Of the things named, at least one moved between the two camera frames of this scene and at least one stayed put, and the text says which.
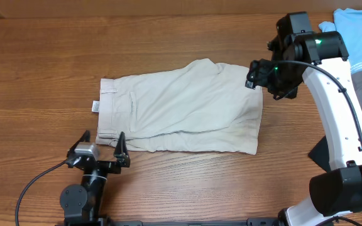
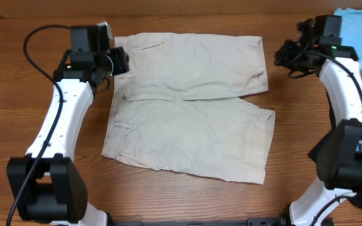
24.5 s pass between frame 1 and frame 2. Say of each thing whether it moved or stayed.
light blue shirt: stayed
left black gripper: moved
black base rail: stayed
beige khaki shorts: moved
